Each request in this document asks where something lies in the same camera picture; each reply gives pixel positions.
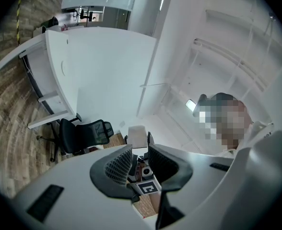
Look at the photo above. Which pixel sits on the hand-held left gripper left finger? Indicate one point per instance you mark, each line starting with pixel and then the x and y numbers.
pixel 102 176

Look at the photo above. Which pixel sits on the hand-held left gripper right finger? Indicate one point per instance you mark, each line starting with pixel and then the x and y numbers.
pixel 172 174

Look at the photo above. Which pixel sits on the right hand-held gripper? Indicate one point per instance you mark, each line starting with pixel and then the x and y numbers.
pixel 147 187

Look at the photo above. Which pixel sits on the white box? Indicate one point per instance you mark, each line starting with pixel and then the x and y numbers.
pixel 137 136

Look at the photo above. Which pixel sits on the clear glass bowl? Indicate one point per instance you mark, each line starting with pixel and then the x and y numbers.
pixel 63 68

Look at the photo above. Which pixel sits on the person's right forearm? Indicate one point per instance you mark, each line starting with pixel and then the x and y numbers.
pixel 155 201

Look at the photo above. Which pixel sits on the black mesh office chair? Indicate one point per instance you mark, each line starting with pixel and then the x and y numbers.
pixel 83 135
pixel 84 14

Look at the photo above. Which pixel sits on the person's head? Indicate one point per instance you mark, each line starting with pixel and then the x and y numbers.
pixel 229 121

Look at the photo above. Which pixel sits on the person's white shirt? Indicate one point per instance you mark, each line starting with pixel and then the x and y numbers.
pixel 251 135

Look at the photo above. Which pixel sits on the black bag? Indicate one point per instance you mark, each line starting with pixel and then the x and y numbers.
pixel 50 24

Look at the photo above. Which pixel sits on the yellow black hazard tape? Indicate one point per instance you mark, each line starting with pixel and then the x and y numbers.
pixel 18 20

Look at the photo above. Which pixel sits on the black head-mounted camera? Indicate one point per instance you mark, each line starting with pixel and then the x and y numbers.
pixel 199 104

